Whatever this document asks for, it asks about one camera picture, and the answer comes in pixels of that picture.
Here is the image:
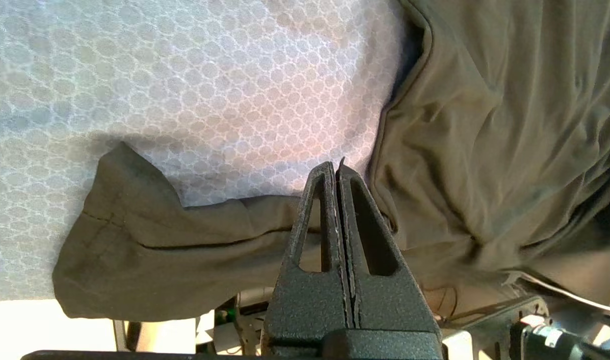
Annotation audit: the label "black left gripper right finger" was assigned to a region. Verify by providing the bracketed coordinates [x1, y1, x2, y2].
[336, 158, 443, 360]

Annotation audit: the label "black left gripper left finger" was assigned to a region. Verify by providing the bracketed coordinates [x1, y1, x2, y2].
[261, 161, 356, 360]

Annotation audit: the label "black moon print t-shirt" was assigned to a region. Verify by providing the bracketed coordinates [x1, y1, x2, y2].
[52, 0, 610, 322]

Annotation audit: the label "thin black wires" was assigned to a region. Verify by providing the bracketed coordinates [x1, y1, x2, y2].
[425, 285, 459, 319]

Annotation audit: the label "white cable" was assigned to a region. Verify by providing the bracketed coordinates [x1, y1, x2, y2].
[502, 271, 610, 315]

